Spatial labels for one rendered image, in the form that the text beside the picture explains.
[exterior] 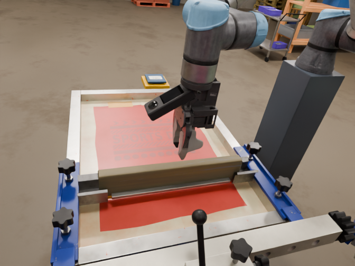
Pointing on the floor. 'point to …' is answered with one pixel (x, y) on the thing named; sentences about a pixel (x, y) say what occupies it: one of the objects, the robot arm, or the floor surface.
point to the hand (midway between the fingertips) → (177, 149)
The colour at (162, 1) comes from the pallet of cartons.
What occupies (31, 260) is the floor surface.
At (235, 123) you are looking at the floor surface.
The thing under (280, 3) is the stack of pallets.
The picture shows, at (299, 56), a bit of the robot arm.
